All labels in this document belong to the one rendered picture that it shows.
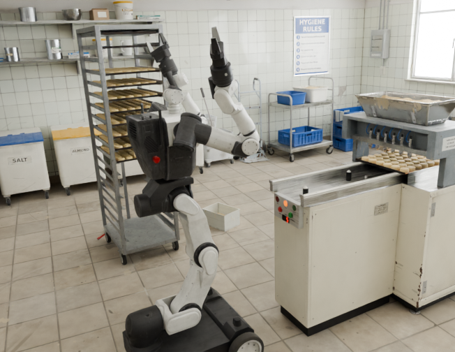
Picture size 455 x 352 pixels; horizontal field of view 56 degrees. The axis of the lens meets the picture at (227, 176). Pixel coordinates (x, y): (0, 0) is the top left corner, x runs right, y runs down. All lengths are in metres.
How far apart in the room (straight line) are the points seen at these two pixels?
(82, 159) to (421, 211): 3.85
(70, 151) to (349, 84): 4.58
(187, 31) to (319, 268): 4.35
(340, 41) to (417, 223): 5.01
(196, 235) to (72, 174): 3.31
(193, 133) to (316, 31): 5.40
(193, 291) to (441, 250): 1.52
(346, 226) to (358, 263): 0.29
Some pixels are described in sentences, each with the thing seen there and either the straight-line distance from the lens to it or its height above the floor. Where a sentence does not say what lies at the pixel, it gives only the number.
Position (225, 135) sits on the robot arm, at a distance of 1.88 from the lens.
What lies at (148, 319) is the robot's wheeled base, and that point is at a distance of 2.36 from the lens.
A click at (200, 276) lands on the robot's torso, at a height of 0.49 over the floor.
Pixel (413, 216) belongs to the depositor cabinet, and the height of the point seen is 0.66.
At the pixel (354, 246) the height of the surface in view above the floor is 0.52.
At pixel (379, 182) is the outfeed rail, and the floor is 0.87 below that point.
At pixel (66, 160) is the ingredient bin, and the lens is 5.32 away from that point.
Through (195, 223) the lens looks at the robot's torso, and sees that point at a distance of 2.19.
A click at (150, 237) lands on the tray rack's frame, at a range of 3.67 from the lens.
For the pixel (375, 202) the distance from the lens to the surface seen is 2.62.
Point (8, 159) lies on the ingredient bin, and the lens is 5.30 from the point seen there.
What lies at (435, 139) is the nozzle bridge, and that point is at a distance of 2.55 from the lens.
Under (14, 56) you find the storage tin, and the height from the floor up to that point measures 1.62.
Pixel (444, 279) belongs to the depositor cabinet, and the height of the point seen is 0.20.
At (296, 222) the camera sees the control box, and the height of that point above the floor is 0.73.
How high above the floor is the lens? 1.68
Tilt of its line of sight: 17 degrees down
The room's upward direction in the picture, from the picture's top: 2 degrees counter-clockwise
